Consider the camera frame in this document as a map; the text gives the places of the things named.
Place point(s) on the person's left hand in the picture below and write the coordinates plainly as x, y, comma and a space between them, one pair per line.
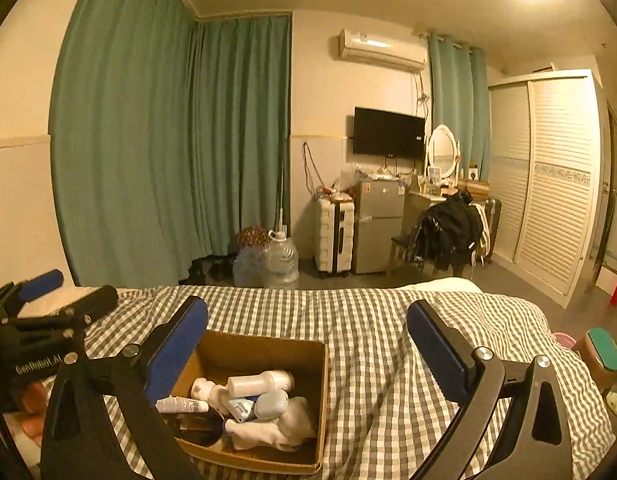
34, 400

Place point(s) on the floral bag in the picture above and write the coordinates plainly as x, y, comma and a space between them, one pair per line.
252, 237

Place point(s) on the white pole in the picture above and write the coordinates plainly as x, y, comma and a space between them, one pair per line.
279, 200

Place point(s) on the white roll-on bottle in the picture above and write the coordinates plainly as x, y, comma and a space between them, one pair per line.
261, 382

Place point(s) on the wide green curtain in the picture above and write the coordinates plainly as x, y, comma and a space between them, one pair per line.
118, 135

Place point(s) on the light blue tube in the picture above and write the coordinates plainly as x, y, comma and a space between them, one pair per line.
242, 408

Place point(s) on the black round case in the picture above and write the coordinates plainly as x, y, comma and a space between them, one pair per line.
201, 430

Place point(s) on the brown cardboard box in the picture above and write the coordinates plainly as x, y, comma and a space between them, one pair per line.
268, 350

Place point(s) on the black shoes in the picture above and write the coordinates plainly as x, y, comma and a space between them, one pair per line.
213, 270

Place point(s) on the large clear water bottle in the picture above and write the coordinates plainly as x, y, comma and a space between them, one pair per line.
281, 262

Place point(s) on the dark suitcase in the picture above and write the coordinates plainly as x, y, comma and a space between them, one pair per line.
492, 230

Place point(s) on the white air conditioner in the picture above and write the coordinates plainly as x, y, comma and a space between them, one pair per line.
381, 50

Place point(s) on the black jacket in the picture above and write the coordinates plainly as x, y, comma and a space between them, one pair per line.
448, 230

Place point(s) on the white socks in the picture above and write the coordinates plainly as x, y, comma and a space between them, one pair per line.
288, 425

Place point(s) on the white cosmetic tube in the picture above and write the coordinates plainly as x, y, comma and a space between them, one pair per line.
181, 404

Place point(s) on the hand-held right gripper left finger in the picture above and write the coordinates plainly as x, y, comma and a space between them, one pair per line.
173, 355

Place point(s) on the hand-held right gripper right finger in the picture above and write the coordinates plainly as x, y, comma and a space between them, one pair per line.
438, 355

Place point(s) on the dark wooden chair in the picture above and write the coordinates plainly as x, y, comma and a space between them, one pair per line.
399, 245

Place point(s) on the narrow green curtain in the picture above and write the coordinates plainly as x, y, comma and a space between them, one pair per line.
458, 100

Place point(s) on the pink basin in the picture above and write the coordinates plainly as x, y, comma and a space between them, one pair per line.
563, 339

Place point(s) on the grey checkered blanket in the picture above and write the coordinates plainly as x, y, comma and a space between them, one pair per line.
368, 360

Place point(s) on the white suitcase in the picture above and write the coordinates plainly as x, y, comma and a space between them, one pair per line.
331, 235

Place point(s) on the small picture frame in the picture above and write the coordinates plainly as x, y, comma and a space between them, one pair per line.
434, 174

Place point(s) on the white oval mirror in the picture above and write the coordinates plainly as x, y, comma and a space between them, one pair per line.
442, 149

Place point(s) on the white louvered wardrobe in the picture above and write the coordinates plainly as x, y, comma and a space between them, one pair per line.
553, 185

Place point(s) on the green corner curtain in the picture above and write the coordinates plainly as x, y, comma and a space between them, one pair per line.
238, 135

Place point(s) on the small white bottle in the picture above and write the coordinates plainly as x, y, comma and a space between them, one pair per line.
208, 392

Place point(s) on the silver small fridge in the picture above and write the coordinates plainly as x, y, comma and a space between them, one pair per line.
378, 230

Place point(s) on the black wall television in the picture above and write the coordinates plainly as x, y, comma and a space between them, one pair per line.
388, 131

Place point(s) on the dressing table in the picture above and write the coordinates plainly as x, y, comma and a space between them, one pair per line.
418, 197

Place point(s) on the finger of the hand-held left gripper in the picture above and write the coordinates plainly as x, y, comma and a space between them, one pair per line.
43, 281
96, 302

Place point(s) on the white bed sheet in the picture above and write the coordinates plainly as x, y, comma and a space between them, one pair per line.
438, 285

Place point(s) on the green-topped stool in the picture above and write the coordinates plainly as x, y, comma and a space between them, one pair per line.
601, 355

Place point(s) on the clear plastic bag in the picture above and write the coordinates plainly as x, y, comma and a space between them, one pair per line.
348, 176

